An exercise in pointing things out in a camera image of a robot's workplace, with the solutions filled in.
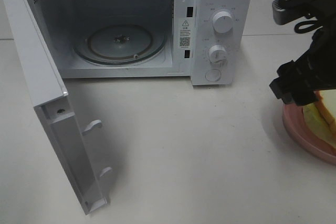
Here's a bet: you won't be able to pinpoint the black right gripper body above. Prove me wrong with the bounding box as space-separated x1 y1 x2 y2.
295 15 335 90

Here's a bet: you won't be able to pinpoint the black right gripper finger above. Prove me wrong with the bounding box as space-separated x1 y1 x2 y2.
269 76 318 106
276 60 298 82

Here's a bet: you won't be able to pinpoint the pink round plate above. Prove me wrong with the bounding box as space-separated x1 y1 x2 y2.
282 104 335 166

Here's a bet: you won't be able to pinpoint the white bread sandwich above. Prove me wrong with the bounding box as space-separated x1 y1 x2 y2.
302 90 335 150

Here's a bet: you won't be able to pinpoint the white microwave knob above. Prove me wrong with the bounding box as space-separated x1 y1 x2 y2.
212 10 233 34
208 45 227 64

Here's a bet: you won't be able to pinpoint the round door release button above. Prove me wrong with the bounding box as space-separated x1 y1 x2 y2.
205 69 221 82

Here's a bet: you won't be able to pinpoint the white microwave door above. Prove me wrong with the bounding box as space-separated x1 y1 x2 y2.
4 0 109 214

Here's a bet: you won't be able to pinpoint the white microwave oven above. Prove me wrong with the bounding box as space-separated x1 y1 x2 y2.
40 0 250 86

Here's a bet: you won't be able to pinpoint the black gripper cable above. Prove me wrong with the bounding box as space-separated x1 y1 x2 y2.
293 8 325 35

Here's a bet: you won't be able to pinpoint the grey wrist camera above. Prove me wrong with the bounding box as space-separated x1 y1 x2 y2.
272 0 335 25

